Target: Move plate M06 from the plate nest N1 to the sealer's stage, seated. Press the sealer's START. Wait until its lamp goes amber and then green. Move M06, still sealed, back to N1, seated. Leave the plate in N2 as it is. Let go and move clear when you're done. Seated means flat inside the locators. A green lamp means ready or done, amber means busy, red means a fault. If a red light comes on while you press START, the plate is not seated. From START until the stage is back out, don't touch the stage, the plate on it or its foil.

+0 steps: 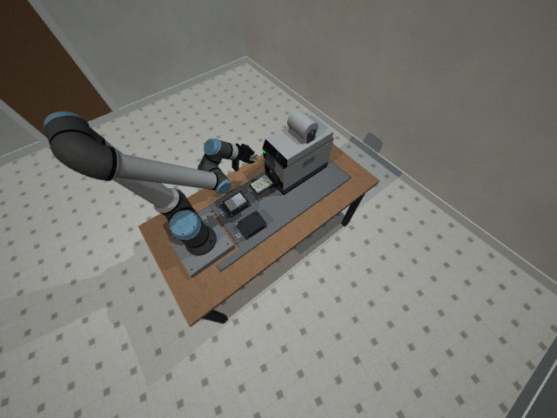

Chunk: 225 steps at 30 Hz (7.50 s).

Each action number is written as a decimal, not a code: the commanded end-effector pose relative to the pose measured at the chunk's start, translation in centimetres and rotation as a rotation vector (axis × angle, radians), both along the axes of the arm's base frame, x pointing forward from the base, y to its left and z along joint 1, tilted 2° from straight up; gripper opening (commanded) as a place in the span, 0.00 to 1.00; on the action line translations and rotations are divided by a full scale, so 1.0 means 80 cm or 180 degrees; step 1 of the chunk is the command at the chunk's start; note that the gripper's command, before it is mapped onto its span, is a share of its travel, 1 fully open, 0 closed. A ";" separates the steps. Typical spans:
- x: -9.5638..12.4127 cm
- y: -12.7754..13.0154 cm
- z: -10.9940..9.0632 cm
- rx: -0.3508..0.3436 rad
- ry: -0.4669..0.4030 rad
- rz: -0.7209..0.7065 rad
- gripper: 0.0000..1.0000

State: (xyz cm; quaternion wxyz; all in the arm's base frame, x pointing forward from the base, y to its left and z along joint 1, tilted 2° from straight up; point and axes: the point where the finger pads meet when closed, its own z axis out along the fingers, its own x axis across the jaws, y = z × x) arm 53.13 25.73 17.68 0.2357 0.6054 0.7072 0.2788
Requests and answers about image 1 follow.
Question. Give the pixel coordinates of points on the grey cylinder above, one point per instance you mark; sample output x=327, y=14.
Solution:
x=301, y=123

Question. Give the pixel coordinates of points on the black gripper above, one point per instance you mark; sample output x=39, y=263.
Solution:
x=246, y=154

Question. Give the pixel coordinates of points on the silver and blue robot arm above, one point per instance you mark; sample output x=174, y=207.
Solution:
x=72, y=142

